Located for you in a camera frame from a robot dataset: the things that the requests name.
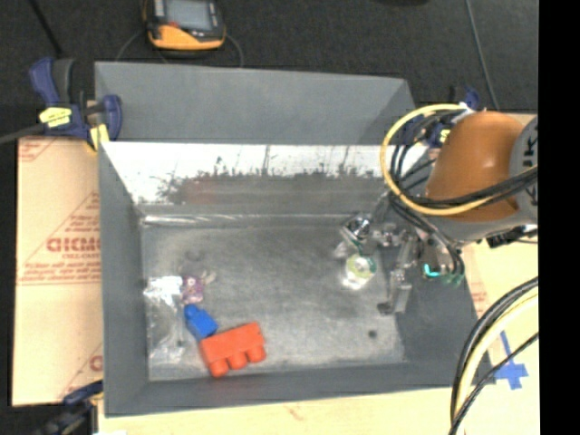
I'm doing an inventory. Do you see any black cylinder on white bracket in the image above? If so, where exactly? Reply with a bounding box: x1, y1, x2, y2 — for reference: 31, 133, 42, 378
485, 225, 539, 249

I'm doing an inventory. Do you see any brown cardboard board red print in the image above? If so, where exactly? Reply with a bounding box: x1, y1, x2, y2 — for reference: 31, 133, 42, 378
11, 135, 105, 407

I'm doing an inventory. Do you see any blue toy building block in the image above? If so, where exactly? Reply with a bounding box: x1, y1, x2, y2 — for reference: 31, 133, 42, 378
182, 304, 219, 340

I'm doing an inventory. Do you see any grey metal bin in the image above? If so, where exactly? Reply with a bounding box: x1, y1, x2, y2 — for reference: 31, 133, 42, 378
93, 61, 479, 415

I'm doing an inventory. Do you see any clear plastic bag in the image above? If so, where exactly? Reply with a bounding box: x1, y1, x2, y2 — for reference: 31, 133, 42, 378
142, 275, 188, 361

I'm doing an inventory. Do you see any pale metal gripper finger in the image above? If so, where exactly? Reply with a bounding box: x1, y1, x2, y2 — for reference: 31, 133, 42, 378
390, 269, 412, 314
376, 284, 396, 315

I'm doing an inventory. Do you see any orange-red toy building block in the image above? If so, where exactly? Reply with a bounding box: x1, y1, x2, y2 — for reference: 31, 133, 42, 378
198, 321, 268, 379

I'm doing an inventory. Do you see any small purple toy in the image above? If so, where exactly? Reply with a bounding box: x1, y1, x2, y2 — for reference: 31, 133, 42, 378
179, 274, 206, 306

